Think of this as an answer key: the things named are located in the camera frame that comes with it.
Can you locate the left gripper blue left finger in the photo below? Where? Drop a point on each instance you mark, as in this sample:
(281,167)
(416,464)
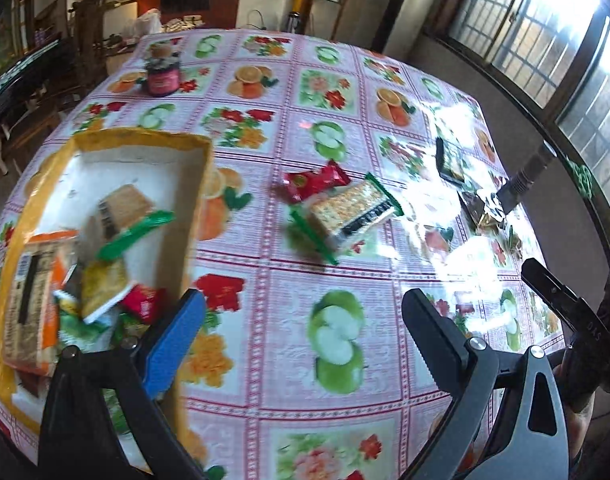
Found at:
(166,343)

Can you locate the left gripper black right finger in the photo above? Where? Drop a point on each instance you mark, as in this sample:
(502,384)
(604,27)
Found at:
(440,343)

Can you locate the green garlic pea packet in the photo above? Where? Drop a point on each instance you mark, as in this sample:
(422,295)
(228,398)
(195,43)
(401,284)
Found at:
(73,331)

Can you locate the gold woven snack packet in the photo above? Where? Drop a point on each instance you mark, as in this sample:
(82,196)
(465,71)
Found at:
(103,284)

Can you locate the orange cracker pack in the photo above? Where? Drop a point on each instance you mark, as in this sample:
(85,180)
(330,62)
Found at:
(30,329)

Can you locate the yellow rimmed white tray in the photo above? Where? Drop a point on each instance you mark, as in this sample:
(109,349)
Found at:
(172,169)

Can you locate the black stripe cracker pack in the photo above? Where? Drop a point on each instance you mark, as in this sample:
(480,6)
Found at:
(124,217)

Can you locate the green end cracker pack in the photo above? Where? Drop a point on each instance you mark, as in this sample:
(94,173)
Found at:
(335,221)

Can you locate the red face snack packet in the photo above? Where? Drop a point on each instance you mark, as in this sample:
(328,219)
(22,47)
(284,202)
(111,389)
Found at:
(298,186)

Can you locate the red white sachet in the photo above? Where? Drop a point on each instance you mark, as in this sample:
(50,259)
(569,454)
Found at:
(145,303)

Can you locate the silver foil snack bag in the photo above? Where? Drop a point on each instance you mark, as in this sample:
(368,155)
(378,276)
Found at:
(483,211)

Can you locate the person right hand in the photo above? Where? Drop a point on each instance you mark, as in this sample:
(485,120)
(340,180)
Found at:
(577,424)

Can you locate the grey metal flashlight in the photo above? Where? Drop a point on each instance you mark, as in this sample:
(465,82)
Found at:
(510,195)

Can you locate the dark green chip packet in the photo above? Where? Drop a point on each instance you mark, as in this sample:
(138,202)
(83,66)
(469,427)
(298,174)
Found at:
(449,162)

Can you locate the floral plastic tablecloth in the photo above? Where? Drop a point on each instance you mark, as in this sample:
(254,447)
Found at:
(305,370)

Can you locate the pink label jar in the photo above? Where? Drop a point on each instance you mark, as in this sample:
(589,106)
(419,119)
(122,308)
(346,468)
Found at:
(162,70)

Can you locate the wooden chair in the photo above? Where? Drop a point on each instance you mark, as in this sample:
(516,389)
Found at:
(88,19)

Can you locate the white plastic bag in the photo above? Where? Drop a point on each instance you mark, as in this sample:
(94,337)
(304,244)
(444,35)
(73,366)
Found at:
(149,23)

